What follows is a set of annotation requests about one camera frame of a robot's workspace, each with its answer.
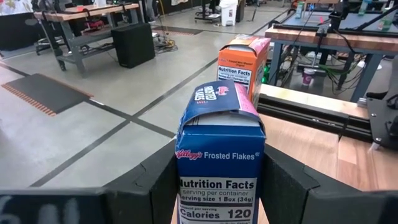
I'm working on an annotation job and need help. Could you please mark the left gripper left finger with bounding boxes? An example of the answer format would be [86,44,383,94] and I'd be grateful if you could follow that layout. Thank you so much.
[0,138,180,224]

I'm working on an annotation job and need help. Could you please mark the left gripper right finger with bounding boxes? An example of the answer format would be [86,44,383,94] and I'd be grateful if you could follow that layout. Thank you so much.
[257,142,398,224]

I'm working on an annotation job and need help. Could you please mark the blue Frosted Flakes box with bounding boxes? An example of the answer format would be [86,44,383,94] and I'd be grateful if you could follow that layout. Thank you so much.
[175,80,267,224]

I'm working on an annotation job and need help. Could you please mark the orange Frosted Mini Wheats box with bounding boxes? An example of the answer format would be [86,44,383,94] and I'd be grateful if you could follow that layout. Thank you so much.
[216,34,272,110]

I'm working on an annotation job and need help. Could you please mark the purple white cup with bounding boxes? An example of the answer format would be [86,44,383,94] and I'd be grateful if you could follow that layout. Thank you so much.
[302,67,316,86]

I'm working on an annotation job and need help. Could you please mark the black floor mat orange edge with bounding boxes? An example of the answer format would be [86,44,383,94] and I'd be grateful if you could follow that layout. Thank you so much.
[151,26,205,36]
[1,73,94,118]

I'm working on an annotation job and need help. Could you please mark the black cabinet box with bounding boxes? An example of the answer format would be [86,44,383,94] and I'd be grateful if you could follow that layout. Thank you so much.
[111,22,156,69]

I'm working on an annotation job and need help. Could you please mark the grey-legged workbench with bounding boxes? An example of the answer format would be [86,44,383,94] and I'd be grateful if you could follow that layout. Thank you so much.
[264,9,398,103]

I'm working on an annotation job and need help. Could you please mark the green white carton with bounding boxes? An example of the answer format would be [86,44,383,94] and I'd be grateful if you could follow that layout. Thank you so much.
[295,1,305,19]

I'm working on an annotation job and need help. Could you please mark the black background robot rig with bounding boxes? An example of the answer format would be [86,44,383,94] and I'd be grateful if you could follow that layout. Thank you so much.
[315,0,398,40]

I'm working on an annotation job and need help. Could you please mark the wooden top grey workbench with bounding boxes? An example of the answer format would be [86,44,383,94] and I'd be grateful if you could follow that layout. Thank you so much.
[32,2,141,77]

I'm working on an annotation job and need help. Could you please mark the black rolling stand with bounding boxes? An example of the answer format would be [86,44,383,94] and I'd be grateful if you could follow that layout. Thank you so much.
[195,0,222,23]

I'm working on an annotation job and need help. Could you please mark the white trash bin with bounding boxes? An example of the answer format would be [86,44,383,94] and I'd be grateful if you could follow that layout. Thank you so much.
[219,0,239,27]

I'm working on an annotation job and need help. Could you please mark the colourful patterned white cloth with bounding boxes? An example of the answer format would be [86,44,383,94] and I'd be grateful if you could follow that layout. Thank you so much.
[0,0,34,16]

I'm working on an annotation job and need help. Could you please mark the black aluminium table frame rails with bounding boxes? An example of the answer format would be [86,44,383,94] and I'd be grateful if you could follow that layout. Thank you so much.
[256,92,374,144]

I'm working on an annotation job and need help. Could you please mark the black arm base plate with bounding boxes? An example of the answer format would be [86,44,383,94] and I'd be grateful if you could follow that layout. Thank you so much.
[366,96,398,151]

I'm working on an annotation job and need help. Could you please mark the green cable bundle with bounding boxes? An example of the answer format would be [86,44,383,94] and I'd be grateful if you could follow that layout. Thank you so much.
[317,60,364,82]

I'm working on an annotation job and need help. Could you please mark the yellow floor cable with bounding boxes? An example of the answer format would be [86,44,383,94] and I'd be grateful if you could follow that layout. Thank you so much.
[154,0,179,54]

